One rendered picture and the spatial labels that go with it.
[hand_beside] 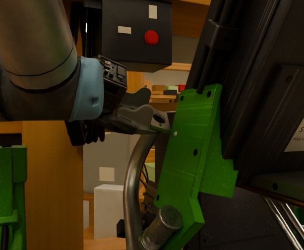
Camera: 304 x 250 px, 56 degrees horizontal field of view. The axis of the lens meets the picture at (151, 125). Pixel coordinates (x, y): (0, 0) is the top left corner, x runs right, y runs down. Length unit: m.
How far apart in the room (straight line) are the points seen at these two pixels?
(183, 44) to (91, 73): 11.80
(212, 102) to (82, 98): 0.19
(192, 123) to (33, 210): 0.46
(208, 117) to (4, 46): 0.28
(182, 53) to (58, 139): 11.35
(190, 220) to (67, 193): 0.41
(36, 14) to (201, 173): 0.29
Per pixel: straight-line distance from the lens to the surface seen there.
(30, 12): 0.25
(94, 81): 0.33
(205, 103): 0.44
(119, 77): 0.46
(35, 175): 0.74
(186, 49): 12.11
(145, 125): 0.49
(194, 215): 0.40
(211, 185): 0.45
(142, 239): 0.46
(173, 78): 11.64
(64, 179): 0.75
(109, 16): 0.68
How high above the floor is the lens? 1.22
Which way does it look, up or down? 1 degrees down
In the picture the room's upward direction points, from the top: straight up
